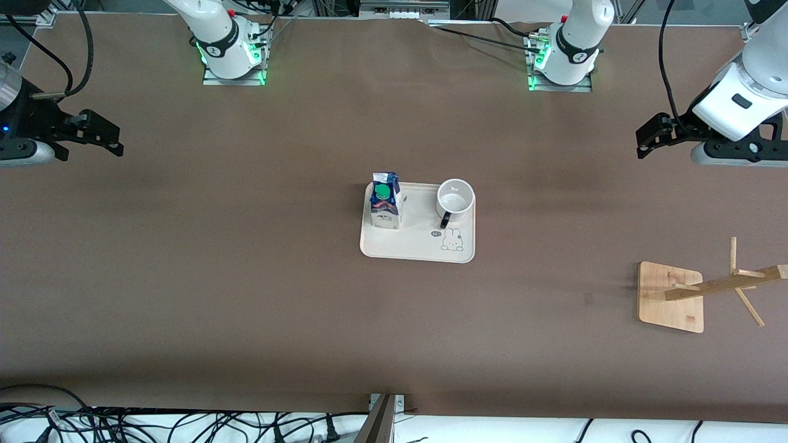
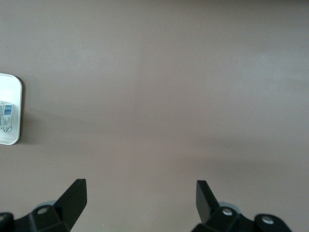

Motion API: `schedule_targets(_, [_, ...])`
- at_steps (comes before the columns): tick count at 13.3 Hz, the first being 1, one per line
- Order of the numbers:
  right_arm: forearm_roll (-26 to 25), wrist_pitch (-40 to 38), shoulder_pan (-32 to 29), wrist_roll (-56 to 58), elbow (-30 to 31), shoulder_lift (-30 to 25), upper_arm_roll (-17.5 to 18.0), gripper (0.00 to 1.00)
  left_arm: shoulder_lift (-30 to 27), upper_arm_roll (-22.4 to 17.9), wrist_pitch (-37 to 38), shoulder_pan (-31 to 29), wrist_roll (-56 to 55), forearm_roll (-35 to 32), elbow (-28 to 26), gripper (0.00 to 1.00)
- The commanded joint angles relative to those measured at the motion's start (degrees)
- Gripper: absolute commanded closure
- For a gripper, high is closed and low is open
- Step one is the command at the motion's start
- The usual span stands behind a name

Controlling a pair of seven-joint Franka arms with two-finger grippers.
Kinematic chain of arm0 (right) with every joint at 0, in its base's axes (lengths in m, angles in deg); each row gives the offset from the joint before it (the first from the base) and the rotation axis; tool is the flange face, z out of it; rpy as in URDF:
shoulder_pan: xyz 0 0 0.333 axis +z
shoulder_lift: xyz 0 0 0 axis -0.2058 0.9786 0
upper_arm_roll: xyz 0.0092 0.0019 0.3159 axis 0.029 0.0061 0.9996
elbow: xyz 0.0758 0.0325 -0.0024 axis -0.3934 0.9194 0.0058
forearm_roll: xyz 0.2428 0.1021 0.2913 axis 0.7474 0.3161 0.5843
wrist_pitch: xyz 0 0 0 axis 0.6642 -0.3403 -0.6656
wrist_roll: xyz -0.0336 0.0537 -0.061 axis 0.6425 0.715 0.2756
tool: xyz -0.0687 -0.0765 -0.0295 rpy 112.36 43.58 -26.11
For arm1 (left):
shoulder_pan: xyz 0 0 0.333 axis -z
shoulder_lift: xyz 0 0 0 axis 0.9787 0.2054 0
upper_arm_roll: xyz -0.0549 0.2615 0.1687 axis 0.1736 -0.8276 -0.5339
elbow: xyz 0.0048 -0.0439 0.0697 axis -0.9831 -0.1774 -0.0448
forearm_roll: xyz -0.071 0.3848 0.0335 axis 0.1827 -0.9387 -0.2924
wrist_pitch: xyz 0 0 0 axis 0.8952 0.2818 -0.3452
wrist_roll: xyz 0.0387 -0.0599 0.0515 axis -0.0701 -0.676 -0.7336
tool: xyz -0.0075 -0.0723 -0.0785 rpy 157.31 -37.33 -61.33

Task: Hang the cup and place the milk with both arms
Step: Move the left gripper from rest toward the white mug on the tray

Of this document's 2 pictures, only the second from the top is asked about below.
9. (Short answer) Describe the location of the white milk carton green cap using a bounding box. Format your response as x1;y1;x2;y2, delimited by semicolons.
0;100;13;127

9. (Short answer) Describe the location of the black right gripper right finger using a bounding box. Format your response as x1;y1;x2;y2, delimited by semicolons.
192;180;257;232

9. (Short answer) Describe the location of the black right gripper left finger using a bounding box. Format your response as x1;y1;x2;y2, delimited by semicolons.
14;178;87;232

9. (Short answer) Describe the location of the white rabbit print tray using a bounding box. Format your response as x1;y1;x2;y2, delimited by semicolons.
0;72;23;145

